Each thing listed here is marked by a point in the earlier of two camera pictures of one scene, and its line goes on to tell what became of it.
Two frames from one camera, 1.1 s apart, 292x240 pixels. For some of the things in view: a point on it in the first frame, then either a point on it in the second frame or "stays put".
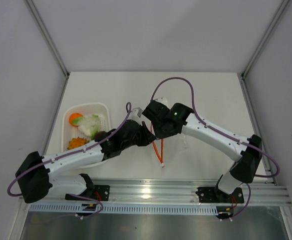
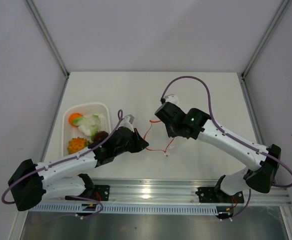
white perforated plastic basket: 68,131 stays put
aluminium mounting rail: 182,191 stays put
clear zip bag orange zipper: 162,157 -> 169,143
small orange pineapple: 77,142 stays put
